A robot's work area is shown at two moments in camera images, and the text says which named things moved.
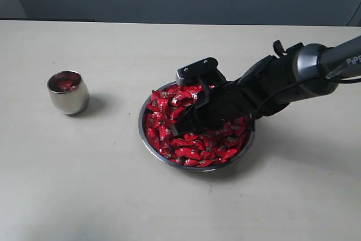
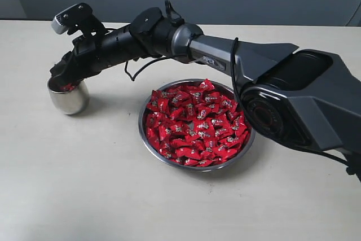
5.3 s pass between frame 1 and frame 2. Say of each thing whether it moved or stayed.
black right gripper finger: moved
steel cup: stayed
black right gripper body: moved
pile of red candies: stayed
